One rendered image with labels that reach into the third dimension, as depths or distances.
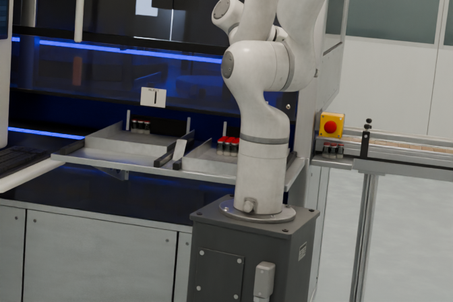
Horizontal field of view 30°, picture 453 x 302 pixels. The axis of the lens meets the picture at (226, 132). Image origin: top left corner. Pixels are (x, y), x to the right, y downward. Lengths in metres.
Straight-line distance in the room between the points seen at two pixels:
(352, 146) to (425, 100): 4.52
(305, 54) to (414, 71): 5.32
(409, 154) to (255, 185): 0.90
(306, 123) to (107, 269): 0.86
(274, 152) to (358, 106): 5.33
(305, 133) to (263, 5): 0.75
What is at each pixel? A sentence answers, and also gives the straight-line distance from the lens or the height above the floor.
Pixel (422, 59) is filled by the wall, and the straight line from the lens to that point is 7.28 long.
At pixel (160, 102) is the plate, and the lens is 2.79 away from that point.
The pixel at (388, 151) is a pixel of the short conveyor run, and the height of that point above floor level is 0.92.
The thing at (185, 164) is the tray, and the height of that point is 0.89.
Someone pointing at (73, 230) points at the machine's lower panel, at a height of 0.52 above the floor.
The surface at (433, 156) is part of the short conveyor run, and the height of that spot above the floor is 0.92.
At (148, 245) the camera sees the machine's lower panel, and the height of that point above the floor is 0.51.
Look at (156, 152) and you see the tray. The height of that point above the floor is 0.89.
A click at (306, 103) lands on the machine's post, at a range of 2.70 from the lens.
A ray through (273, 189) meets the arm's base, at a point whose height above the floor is 0.93.
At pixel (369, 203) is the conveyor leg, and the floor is 0.73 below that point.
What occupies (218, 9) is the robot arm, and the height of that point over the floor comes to 1.34.
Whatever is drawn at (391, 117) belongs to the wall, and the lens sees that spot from 7.33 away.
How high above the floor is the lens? 1.41
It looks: 10 degrees down
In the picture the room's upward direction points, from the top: 5 degrees clockwise
